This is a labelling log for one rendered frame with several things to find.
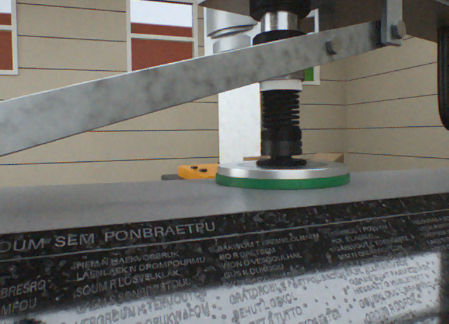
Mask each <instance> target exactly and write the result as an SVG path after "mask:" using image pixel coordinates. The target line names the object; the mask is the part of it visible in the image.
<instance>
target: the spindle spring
mask: <svg viewBox="0 0 449 324"><path fill-rule="evenodd" d="M276 93H292V94H280V95H271V94H276ZM294 93H299V90H294V89H278V90H267V91H265V92H263V93H262V96H263V98H262V101H263V102H264V103H262V106H263V107H264V108H263V109H262V111H263V112H264V113H263V114H262V116H263V117H264V119H263V120H262V122H264V124H263V125H262V127H263V128H267V130H299V129H300V127H299V126H289V125H298V124H300V121H293V120H295V119H299V118H300V116H298V115H292V116H275V115H284V114H299V113H300V111H299V110H284V111H275V112H271V110H279V109H299V107H300V106H299V105H298V104H297V103H299V102H300V101H299V100H297V98H299V95H298V94H294ZM282 98H292V99H290V100H275V99H282ZM270 100H272V101H270ZM273 104H286V105H276V106H270V105H273ZM270 116H273V117H270ZM282 120H292V121H282ZM270 121H279V122H271V123H270ZM270 126H286V127H275V128H270Z"/></svg>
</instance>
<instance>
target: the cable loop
mask: <svg viewBox="0 0 449 324"><path fill-rule="evenodd" d="M437 96H438V110H439V116H440V119H441V123H442V125H443V127H444V128H445V129H446V130H449V26H447V27H439V28H438V29H437Z"/></svg>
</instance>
